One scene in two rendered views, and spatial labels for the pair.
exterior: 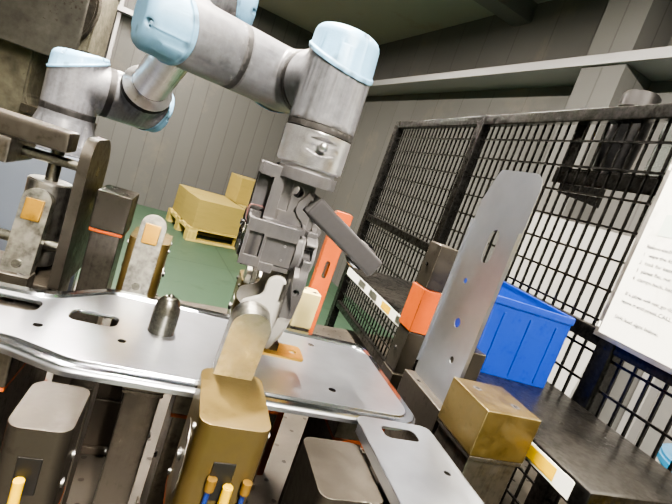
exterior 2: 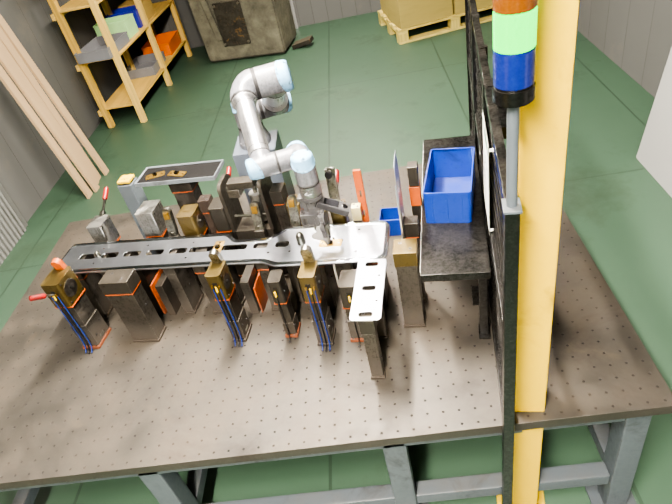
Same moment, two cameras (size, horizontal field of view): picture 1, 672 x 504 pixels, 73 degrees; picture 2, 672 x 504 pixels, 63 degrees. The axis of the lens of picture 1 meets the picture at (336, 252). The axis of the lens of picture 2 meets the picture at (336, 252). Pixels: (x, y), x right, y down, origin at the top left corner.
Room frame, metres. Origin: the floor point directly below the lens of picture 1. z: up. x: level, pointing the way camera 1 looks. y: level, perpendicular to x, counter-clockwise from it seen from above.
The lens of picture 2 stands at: (-0.77, -0.88, 2.22)
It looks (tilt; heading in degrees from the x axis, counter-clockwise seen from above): 38 degrees down; 35
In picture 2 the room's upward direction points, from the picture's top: 13 degrees counter-clockwise
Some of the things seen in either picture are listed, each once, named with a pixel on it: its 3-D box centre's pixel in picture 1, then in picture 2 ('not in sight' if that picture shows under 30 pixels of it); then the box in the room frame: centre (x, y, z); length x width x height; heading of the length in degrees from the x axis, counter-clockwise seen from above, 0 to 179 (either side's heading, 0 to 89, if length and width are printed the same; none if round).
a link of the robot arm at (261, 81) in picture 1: (277, 76); (294, 157); (0.58, 0.14, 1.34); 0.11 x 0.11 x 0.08; 40
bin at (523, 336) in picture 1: (478, 312); (450, 184); (0.88, -0.30, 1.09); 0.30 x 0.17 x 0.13; 13
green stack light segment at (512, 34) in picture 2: not in sight; (514, 27); (0.16, -0.68, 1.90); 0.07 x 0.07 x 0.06
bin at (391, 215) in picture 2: not in sight; (392, 221); (1.05, 0.04, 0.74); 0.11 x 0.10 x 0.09; 109
